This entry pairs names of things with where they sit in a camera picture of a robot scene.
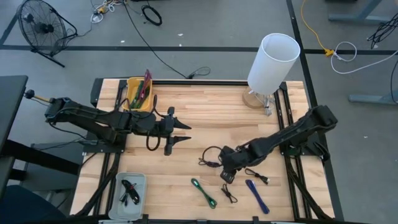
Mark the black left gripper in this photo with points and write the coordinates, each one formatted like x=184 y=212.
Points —
x=158 y=127

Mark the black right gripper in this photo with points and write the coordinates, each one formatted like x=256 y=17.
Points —
x=231 y=161

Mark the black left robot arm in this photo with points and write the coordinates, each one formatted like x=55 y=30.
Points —
x=90 y=116

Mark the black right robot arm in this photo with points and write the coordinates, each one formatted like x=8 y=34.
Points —
x=280 y=137

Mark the grey plastic bin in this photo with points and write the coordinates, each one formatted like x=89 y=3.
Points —
x=141 y=186

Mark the yellow plastic bin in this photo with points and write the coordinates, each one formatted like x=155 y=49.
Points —
x=132 y=85

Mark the white shade table lamp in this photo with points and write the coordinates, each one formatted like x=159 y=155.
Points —
x=273 y=62

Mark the grey cabinet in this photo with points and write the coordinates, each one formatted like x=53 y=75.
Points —
x=46 y=174

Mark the black floor fan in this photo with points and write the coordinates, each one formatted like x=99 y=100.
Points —
x=43 y=28

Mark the black desk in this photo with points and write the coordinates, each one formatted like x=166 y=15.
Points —
x=11 y=102

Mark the blue chair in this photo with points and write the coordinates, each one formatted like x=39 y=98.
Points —
x=21 y=205

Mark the grey desk leg frame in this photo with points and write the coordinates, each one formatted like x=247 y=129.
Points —
x=360 y=17
x=373 y=99

